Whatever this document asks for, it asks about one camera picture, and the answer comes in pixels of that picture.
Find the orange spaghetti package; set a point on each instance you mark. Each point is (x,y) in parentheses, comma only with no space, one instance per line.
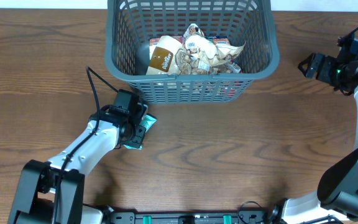
(208,89)

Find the teal wet wipes pack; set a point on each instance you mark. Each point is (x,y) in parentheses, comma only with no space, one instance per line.
(149,121)

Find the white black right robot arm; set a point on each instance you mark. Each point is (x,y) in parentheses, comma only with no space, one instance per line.
(336,198)

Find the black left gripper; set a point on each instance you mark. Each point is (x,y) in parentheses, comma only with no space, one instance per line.
(137,139)

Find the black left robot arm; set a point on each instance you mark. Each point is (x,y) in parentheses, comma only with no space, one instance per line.
(52,191)

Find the grey plastic basket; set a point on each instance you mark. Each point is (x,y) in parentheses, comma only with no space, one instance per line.
(131,24)

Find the beige Panitee snack bag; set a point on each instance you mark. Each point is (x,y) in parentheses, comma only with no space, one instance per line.
(213,54)

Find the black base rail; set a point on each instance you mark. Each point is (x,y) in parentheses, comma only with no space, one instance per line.
(252,215)

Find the Kleenex tissue multipack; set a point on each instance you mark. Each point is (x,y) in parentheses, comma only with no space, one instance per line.
(181,39)

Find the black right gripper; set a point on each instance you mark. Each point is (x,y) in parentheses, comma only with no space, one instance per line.
(322,74)

